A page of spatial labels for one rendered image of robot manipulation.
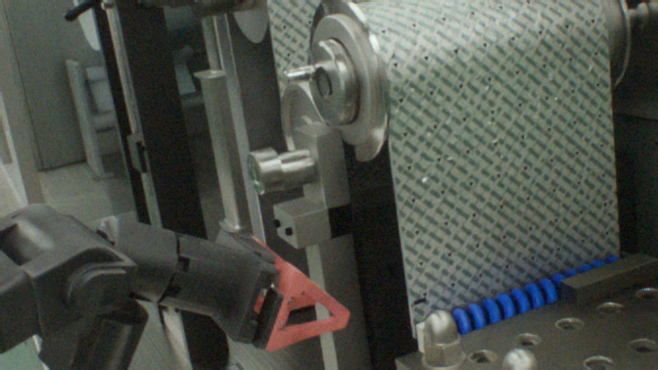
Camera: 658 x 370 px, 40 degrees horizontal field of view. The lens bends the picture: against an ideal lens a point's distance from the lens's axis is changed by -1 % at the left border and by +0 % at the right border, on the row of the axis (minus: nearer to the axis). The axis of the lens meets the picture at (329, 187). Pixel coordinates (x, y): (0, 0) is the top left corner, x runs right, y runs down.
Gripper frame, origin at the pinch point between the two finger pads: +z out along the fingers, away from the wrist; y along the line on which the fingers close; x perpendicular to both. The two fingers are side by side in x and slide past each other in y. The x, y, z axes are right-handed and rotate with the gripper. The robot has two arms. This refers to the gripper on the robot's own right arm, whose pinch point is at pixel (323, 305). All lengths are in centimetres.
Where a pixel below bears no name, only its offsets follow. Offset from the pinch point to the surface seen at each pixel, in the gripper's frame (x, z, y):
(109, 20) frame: 17.4, -15.4, -44.1
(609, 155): 20.6, 23.8, 0.2
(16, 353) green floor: -106, 37, -268
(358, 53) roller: 20.9, -4.0, -1.6
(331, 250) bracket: 3.5, 3.2, -7.8
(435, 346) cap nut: 0.7, 6.4, 7.8
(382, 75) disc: 19.7, -2.6, 1.0
